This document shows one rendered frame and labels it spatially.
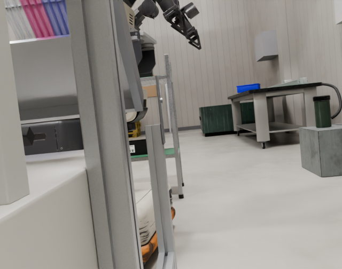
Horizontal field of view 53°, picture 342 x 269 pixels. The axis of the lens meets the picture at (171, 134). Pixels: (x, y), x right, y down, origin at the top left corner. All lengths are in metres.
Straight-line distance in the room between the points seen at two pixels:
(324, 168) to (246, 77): 9.01
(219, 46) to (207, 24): 0.84
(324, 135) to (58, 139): 2.18
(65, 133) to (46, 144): 0.10
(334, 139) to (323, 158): 0.18
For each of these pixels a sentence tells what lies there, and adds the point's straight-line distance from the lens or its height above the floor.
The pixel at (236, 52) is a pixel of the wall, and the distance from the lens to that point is 11.97.
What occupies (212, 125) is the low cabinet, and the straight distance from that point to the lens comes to 8.12.
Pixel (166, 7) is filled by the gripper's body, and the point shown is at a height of 1.09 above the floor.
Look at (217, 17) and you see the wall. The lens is 12.14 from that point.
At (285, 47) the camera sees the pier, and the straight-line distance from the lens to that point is 7.29.
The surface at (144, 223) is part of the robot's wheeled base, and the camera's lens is 1.50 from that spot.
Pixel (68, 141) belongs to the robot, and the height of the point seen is 0.58.
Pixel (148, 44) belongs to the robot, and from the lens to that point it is 1.81.
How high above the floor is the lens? 0.67
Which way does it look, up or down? 4 degrees down
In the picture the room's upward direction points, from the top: 6 degrees counter-clockwise
